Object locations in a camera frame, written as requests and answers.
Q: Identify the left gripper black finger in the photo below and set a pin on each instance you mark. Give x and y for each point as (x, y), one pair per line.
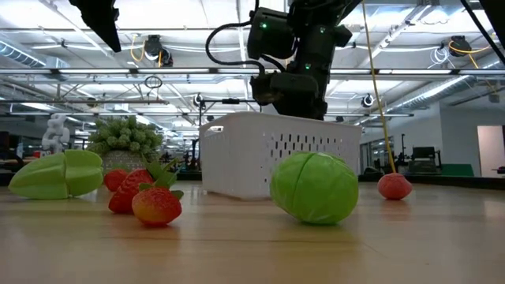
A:
(98, 19)

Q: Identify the green toy cabbage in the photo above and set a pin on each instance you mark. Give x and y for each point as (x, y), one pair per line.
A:
(315, 189)

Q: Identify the pale pink toy strawberry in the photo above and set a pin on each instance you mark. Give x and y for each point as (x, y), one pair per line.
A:
(394, 187)

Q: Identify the green toy star fruit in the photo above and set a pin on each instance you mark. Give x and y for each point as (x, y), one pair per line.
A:
(51, 177)

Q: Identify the red strawberry with tall leaves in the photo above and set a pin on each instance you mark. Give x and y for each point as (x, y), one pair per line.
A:
(126, 193)

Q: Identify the orange-red toy strawberry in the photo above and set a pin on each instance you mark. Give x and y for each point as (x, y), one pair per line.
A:
(155, 207)

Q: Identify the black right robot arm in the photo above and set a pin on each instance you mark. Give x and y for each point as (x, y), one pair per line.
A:
(315, 16)

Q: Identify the round black ceiling fixture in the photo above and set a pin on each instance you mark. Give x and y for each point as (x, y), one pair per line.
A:
(198, 100)
(367, 100)

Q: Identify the white perforated plastic basket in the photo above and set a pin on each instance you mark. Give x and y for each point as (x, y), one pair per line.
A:
(236, 158)

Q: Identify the green succulent in pot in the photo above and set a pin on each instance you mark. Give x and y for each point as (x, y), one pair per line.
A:
(122, 136)

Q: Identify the dark equipment cart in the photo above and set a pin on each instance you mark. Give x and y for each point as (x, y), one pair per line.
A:
(424, 154)

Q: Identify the green mat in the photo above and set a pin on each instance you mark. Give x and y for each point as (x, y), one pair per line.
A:
(457, 170)

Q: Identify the black aluminium table frame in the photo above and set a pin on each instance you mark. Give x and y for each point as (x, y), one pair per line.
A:
(453, 182)

